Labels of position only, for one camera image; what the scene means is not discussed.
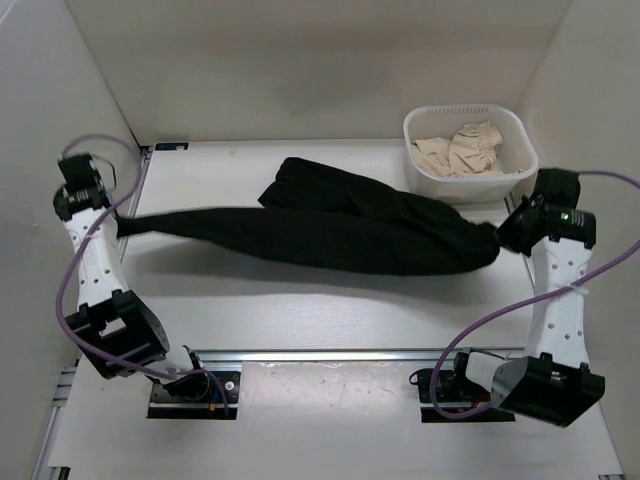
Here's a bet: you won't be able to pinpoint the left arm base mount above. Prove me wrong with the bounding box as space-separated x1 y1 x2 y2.
147 363 242 421

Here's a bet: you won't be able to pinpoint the white plastic basket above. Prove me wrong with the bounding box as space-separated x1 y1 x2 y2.
403 104 539 204

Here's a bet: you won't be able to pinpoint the aluminium frame rail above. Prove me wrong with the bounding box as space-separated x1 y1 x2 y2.
29 139 626 480

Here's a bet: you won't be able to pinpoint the white front cover board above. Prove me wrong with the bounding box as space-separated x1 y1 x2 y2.
48 362 623 479

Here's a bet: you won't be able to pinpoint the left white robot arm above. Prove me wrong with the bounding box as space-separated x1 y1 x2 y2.
53 153 179 373

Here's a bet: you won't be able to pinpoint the beige trousers in basket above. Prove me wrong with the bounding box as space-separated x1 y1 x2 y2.
411 121 504 178

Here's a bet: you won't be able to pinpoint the purple cable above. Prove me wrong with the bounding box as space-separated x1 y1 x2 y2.
55 134 231 419
430 170 640 421

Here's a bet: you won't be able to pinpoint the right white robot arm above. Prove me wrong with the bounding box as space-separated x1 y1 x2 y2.
449 168 605 427

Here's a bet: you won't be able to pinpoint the black trousers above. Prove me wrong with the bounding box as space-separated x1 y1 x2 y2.
116 157 501 276

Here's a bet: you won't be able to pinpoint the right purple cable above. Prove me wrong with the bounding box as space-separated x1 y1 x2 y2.
430 170 640 421

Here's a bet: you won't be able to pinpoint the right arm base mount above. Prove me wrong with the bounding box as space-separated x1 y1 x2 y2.
409 360 515 424

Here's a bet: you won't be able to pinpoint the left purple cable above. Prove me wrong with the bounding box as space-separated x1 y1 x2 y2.
55 134 231 419

